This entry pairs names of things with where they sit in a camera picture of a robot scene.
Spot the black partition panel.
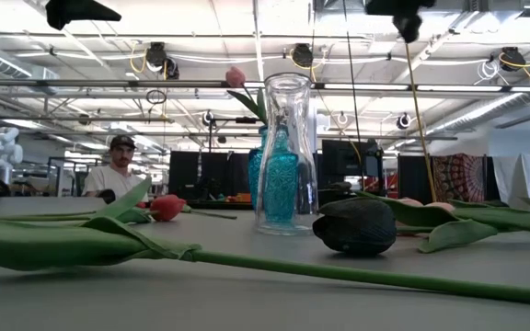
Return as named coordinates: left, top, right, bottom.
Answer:
left=397, top=154, right=433, bottom=204
left=167, top=150, right=252, bottom=202

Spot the white hanging cloth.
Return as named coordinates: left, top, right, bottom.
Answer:
left=491, top=154, right=530, bottom=211

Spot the blue glass vase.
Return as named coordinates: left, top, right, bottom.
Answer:
left=248, top=124, right=301, bottom=224

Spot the person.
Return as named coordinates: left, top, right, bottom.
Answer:
left=80, top=134, right=150, bottom=203

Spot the black cable loop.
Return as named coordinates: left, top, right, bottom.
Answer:
left=144, top=89, right=168, bottom=106

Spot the long ceiling light rail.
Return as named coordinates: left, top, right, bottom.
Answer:
left=0, top=78, right=530, bottom=93

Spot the black monitor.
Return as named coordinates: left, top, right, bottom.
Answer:
left=322, top=139, right=385, bottom=178

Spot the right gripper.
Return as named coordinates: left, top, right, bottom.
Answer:
left=364, top=0, right=436, bottom=45

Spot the black table frame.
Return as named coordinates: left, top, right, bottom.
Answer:
left=186, top=200, right=257, bottom=211

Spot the clear glass vase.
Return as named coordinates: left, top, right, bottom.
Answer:
left=254, top=72, right=320, bottom=237

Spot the red artificial tulip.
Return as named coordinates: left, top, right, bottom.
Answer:
left=90, top=177, right=188, bottom=226

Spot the black hanging cable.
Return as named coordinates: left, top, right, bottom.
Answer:
left=341, top=0, right=366, bottom=190

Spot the black artificial tulip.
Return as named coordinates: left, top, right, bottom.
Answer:
left=312, top=189, right=500, bottom=257
left=0, top=201, right=530, bottom=308

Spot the yellow hanging cable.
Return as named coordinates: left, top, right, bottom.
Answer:
left=404, top=42, right=439, bottom=204

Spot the patterned tapestry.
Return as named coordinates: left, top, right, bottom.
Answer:
left=432, top=154, right=488, bottom=206

